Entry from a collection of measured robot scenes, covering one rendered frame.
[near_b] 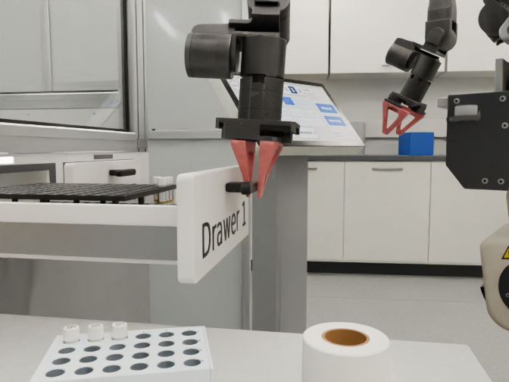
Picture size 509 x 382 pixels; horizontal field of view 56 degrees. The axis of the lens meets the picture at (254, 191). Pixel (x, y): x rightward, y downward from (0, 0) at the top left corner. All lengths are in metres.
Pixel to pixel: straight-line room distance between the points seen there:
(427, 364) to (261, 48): 0.40
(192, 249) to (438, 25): 0.92
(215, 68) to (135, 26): 0.61
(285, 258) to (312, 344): 1.24
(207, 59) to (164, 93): 1.81
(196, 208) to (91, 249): 0.13
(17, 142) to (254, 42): 0.39
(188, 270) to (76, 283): 0.49
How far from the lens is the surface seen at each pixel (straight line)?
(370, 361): 0.39
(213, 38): 0.64
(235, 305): 2.47
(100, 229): 0.53
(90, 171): 0.94
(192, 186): 0.47
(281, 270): 1.63
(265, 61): 0.61
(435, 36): 1.24
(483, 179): 0.88
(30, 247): 0.58
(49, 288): 0.88
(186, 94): 2.40
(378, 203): 3.65
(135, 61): 1.19
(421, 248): 3.76
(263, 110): 0.61
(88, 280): 0.99
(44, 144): 0.85
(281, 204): 1.58
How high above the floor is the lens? 0.95
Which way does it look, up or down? 5 degrees down
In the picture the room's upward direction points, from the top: straight up
